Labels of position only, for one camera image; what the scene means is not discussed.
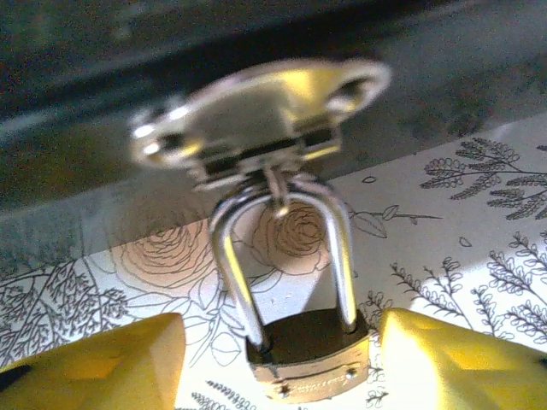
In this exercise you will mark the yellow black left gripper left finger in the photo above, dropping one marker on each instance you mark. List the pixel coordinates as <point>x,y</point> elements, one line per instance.
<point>94,371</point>

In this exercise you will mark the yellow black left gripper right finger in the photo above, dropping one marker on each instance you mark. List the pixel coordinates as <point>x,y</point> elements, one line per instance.
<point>461,367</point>

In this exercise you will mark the brass padlock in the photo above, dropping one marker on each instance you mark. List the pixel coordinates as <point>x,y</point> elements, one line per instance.
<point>307,350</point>

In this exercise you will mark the floral patterned table cover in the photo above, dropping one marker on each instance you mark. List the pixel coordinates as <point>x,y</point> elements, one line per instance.
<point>448,239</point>

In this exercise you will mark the silver box hasp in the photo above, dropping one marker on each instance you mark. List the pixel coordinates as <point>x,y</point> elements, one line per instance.
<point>256,107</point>

